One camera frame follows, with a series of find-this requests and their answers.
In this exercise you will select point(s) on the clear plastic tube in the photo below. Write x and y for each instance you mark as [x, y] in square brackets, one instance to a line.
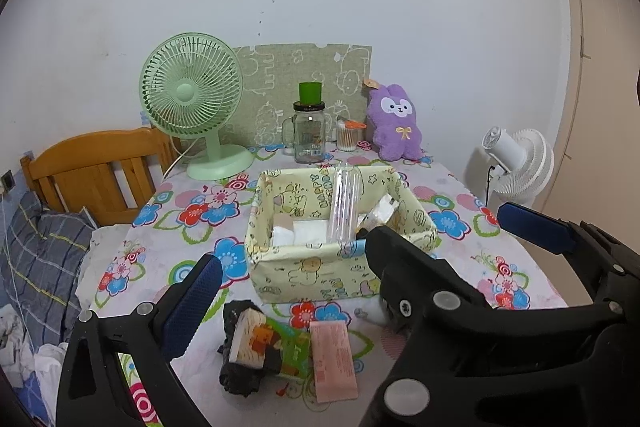
[342, 207]

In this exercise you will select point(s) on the purple plush bunny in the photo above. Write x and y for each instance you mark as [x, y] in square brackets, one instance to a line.
[395, 127]

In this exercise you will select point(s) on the yellow fabric storage box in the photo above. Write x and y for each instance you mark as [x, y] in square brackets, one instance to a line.
[310, 272]

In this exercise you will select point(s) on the wooden bed headboard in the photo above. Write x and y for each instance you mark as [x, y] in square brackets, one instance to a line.
[90, 157]

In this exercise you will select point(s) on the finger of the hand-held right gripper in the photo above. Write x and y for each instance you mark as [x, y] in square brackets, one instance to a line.
[400, 267]
[535, 227]

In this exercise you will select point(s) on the white tissue pack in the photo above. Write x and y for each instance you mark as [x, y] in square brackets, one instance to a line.
[305, 232]

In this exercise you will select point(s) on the grey plaid pillow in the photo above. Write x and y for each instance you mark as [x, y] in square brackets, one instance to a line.
[40, 257]

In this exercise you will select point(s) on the green printed board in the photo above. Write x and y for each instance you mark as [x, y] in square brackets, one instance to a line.
[280, 72]

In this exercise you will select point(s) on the snack packet with orange print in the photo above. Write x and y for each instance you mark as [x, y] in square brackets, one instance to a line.
[252, 339]

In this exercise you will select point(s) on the white standing fan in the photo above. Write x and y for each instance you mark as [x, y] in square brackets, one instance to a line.
[520, 162]

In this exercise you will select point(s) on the wall socket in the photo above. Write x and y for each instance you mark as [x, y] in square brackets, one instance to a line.
[7, 180]

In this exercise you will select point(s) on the green packet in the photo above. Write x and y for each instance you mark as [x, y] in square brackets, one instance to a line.
[295, 352]

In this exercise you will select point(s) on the beige door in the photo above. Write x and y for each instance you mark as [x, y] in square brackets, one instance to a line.
[605, 57]

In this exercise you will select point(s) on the white bedding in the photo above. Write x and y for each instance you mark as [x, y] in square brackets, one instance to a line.
[102, 257]

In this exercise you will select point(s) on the glass jar with green lid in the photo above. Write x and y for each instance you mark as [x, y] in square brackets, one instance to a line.
[307, 132]

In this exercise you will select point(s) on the pile of clothes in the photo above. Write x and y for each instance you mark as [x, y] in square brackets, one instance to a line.
[20, 357]

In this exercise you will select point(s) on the black plastic bag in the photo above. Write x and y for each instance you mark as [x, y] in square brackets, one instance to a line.
[240, 382]

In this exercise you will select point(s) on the small jar with orange lid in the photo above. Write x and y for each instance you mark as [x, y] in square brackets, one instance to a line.
[349, 137]

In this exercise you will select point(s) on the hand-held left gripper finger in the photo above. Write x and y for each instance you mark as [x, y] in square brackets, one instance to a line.
[192, 302]

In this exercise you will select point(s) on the green desk fan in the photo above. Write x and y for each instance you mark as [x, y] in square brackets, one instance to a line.
[187, 92]

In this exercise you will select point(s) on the floral tablecloth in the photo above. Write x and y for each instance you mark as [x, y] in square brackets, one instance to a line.
[200, 232]

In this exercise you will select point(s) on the pink packet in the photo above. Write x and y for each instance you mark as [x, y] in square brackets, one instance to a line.
[332, 359]

